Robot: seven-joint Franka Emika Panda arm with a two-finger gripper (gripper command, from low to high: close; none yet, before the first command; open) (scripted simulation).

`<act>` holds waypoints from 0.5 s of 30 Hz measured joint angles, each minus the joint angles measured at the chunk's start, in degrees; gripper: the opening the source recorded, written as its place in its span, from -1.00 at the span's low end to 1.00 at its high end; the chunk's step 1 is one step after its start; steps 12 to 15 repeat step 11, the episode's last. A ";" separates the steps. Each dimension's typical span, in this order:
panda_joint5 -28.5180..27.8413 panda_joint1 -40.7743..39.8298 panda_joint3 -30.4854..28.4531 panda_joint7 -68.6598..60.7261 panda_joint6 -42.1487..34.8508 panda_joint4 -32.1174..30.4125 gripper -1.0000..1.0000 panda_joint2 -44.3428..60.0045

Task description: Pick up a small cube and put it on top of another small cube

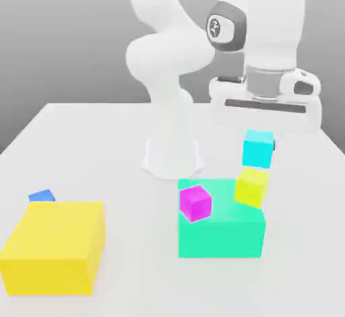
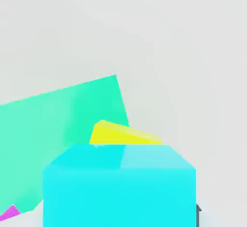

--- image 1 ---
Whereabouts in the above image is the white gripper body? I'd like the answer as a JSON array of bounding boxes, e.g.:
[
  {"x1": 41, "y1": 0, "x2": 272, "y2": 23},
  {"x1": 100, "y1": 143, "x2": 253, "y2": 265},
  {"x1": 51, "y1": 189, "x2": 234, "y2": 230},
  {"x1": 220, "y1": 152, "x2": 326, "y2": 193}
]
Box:
[{"x1": 209, "y1": 76, "x2": 323, "y2": 135}]

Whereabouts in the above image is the small cyan cube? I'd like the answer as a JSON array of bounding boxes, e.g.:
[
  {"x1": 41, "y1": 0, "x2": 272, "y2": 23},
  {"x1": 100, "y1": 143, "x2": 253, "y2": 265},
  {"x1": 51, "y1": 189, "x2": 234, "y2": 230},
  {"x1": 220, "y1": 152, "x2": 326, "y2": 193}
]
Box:
[{"x1": 241, "y1": 129, "x2": 275, "y2": 169}]

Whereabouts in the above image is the small yellow cube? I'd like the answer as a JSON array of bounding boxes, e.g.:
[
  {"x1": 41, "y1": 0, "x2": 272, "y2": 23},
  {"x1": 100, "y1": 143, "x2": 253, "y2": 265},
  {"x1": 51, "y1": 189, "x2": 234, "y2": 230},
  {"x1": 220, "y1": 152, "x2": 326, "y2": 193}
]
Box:
[{"x1": 233, "y1": 168, "x2": 271, "y2": 209}]

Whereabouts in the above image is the small magenta cube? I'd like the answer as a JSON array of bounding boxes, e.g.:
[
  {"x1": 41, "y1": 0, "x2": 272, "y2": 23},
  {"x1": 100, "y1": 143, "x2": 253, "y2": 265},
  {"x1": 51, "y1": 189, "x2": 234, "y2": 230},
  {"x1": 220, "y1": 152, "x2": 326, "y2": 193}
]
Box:
[{"x1": 179, "y1": 184, "x2": 213, "y2": 223}]

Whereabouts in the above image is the small blue cube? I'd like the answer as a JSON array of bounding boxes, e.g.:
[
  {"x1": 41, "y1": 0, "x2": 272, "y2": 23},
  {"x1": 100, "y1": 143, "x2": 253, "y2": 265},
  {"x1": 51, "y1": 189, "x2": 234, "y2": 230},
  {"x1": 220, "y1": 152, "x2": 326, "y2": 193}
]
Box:
[{"x1": 28, "y1": 188, "x2": 57, "y2": 203}]

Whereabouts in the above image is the large green box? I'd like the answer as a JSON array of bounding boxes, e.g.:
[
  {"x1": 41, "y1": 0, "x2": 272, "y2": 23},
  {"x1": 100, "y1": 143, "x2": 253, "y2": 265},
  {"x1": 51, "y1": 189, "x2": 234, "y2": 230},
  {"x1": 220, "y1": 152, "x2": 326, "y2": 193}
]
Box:
[{"x1": 177, "y1": 178, "x2": 267, "y2": 259}]

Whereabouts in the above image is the large yellow box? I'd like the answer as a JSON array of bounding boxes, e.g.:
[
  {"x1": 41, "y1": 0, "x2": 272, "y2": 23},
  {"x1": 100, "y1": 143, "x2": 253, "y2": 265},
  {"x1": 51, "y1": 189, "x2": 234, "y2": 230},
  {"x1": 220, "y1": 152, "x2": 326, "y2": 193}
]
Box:
[{"x1": 0, "y1": 201, "x2": 106, "y2": 296}]

